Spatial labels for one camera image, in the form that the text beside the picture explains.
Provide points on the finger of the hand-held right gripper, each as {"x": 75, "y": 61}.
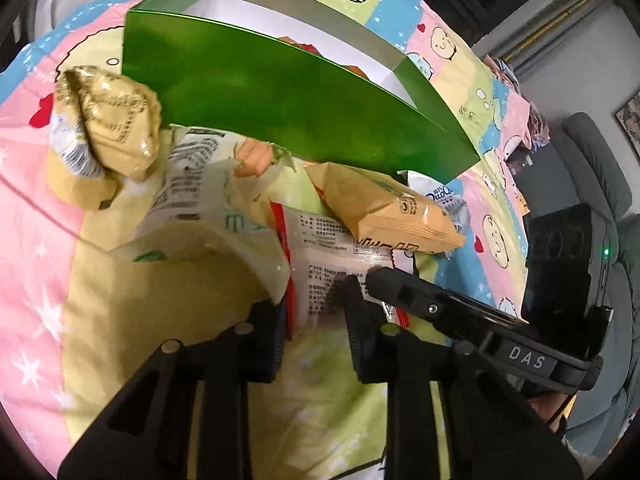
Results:
{"x": 415, "y": 295}

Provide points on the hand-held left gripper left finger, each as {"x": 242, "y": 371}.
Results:
{"x": 270, "y": 345}

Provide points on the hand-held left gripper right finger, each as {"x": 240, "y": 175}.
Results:
{"x": 361, "y": 340}

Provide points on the white red-edged snack packet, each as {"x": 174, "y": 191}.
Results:
{"x": 320, "y": 260}

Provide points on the tan snack packet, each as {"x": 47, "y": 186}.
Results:
{"x": 385, "y": 205}

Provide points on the white blue snack packet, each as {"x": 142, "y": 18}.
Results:
{"x": 448, "y": 200}

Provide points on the large white green snack packet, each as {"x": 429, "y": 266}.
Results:
{"x": 200, "y": 220}

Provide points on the green cardboard box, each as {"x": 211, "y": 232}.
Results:
{"x": 280, "y": 105}

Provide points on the golden snack packet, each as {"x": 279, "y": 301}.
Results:
{"x": 110, "y": 125}

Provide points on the orange snack packet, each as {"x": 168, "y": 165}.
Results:
{"x": 300, "y": 44}

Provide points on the grey sofa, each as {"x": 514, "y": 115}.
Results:
{"x": 595, "y": 160}

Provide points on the printed cartoon blanket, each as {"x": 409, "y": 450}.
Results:
{"x": 45, "y": 270}

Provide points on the dark cabinet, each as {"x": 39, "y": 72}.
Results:
{"x": 500, "y": 0}

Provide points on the framed wall picture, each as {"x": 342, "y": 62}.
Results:
{"x": 629, "y": 121}

